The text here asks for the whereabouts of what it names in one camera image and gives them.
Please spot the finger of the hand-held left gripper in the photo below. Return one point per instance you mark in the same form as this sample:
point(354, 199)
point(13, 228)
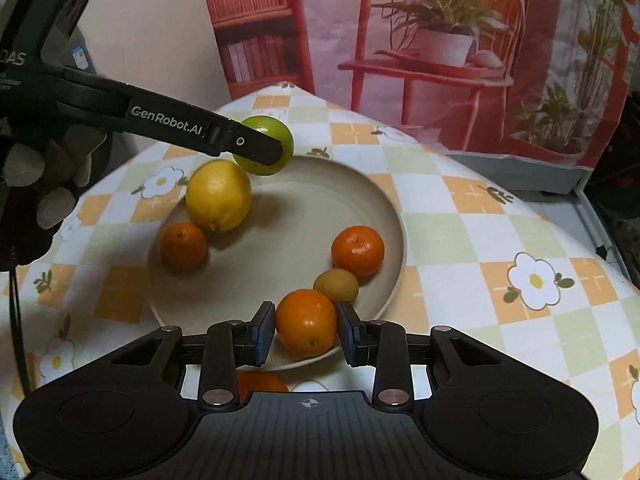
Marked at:
point(250, 142)

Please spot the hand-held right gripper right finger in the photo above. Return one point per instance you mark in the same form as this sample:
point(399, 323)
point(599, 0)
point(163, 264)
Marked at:
point(348, 332)

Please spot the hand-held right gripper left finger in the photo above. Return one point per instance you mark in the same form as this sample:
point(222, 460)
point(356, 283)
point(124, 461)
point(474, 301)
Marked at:
point(265, 332)

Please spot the green apple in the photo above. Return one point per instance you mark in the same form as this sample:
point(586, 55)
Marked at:
point(267, 125)

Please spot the smooth oval orange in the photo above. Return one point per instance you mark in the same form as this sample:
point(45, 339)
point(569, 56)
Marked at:
point(260, 385)
point(306, 321)

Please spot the small brown fruit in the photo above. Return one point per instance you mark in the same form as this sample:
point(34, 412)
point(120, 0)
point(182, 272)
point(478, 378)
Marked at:
point(337, 285)

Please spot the yellow lemon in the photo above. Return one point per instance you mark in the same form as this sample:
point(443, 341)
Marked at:
point(217, 195)

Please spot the small orange mandarin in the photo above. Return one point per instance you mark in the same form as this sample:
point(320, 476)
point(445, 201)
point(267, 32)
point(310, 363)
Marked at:
point(183, 245)
point(358, 252)

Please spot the beige round plate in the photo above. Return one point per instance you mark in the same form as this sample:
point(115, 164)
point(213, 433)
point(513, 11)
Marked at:
point(300, 210)

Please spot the person's left hand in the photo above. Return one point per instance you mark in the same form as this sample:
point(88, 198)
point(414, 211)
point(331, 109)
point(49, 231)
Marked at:
point(30, 170)

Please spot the grey washing machine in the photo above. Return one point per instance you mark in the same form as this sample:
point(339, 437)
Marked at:
point(87, 45)

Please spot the printed pink backdrop cloth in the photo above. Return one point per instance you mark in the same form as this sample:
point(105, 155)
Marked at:
point(340, 20)

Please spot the checkered flower tablecloth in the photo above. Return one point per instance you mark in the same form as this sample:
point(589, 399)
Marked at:
point(475, 240)

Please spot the grey plastic base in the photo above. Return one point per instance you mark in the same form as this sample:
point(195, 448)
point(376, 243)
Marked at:
point(525, 172)

